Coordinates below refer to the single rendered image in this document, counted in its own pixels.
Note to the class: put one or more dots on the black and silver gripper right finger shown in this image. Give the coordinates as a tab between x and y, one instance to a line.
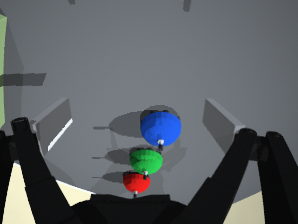
278	177

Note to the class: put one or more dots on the green dome bell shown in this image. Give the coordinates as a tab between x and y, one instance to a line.
146	161

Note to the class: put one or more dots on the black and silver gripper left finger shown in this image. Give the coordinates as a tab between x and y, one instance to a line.
47	201

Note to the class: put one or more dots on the blue bell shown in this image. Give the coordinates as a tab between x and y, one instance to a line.
160	128

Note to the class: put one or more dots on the red dome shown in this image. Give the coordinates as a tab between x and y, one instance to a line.
134	182

